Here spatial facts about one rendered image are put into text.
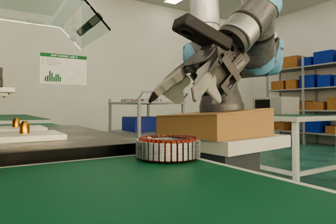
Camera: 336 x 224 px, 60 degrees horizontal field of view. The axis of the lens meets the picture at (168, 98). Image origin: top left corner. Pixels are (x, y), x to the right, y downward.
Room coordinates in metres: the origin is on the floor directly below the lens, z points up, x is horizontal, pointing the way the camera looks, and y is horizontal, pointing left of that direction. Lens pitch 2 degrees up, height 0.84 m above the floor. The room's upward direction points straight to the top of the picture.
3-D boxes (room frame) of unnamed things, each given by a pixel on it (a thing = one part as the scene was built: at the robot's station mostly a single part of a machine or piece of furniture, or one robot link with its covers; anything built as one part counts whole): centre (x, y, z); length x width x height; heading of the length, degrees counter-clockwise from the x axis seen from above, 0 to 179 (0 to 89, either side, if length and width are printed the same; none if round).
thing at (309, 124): (6.62, -3.36, 0.41); 0.42 x 0.42 x 0.26; 29
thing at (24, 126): (0.64, 0.32, 0.80); 0.02 x 0.02 x 0.03
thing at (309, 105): (6.56, -3.41, 0.87); 0.42 x 0.40 x 0.18; 31
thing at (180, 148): (0.51, 0.00, 0.77); 0.11 x 0.11 x 0.04
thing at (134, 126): (3.54, 0.28, 0.51); 1.01 x 0.60 x 1.01; 32
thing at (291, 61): (7.10, -3.08, 1.93); 0.42 x 0.40 x 0.29; 34
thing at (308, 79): (6.68, -3.32, 1.43); 0.42 x 0.36 x 0.29; 119
